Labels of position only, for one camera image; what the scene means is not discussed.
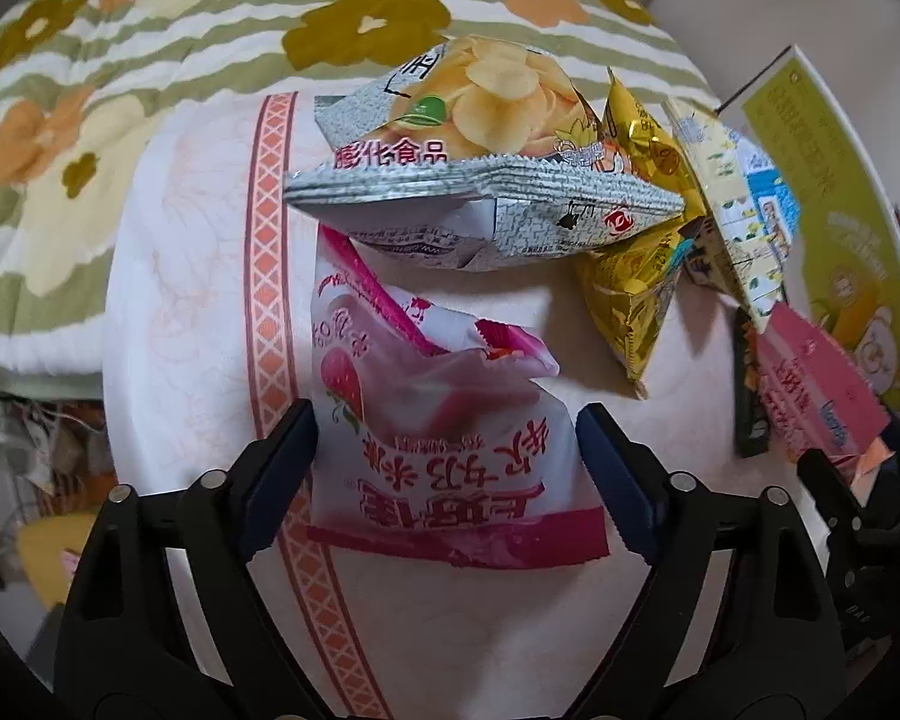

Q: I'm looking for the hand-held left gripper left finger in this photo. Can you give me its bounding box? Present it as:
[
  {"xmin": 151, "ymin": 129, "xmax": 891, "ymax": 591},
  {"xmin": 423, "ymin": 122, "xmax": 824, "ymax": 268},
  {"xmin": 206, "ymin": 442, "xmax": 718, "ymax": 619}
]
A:
[{"xmin": 52, "ymin": 399, "xmax": 361, "ymax": 720}]

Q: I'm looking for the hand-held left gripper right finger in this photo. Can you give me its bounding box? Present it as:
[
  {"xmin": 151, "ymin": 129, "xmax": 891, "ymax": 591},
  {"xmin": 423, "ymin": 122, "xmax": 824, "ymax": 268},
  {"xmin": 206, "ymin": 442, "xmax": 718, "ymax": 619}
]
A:
[{"xmin": 576, "ymin": 403, "xmax": 848, "ymax": 720}]

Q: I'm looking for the pink snack packet orange edge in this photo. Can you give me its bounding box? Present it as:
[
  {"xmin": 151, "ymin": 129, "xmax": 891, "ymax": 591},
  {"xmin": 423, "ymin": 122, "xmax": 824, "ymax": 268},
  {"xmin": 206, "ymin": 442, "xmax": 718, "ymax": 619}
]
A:
[{"xmin": 754, "ymin": 302, "xmax": 897, "ymax": 503}]

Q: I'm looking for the white pink strawberry snack packet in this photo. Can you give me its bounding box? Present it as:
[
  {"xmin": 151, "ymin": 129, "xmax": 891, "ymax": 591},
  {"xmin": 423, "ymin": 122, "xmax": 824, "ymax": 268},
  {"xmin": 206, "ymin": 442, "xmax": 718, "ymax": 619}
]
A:
[{"xmin": 305, "ymin": 225, "xmax": 612, "ymax": 567}]

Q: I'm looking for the green cardboard box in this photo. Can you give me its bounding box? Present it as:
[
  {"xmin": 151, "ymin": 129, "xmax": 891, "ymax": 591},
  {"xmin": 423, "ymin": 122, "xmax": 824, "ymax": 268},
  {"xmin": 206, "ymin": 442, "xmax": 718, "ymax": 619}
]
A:
[{"xmin": 720, "ymin": 45, "xmax": 900, "ymax": 421}]

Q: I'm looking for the dark snack packet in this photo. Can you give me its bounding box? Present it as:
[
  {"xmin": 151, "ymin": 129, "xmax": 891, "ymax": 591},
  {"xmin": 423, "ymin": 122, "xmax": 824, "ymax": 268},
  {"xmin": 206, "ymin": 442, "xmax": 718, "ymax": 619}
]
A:
[{"xmin": 733, "ymin": 306, "xmax": 770, "ymax": 460}]

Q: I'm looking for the white pink patterned table cloth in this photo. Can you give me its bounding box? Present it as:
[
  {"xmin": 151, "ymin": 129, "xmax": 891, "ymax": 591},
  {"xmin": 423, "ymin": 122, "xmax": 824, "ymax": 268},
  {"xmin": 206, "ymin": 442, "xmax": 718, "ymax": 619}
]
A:
[{"xmin": 101, "ymin": 75, "xmax": 900, "ymax": 720}]

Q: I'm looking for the gold snack packet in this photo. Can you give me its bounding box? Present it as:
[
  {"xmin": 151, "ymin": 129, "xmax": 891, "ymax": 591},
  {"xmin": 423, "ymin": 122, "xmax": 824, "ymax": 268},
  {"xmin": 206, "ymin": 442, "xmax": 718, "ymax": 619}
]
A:
[{"xmin": 570, "ymin": 67, "xmax": 710, "ymax": 400}]

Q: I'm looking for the yellow object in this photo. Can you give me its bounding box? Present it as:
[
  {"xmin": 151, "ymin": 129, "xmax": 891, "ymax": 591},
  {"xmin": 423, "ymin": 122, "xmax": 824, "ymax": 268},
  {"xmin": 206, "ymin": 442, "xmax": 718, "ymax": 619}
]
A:
[{"xmin": 16, "ymin": 514, "xmax": 104, "ymax": 610}]

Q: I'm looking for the white blue yellow snack packet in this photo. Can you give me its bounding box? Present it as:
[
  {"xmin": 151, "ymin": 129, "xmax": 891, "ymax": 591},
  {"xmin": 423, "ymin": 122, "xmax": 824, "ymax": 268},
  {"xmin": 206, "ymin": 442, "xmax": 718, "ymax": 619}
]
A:
[{"xmin": 660, "ymin": 96, "xmax": 803, "ymax": 335}]

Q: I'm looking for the grey potato chips packet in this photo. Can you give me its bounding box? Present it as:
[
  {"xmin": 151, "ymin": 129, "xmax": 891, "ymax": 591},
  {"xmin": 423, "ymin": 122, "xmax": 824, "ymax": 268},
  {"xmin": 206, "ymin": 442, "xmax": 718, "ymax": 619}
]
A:
[{"xmin": 283, "ymin": 34, "xmax": 687, "ymax": 275}]

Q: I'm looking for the green striped flower blanket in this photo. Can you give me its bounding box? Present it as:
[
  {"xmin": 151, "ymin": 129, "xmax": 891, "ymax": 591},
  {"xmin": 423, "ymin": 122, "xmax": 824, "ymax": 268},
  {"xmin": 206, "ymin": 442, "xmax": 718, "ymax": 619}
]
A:
[{"xmin": 0, "ymin": 0, "xmax": 721, "ymax": 395}]

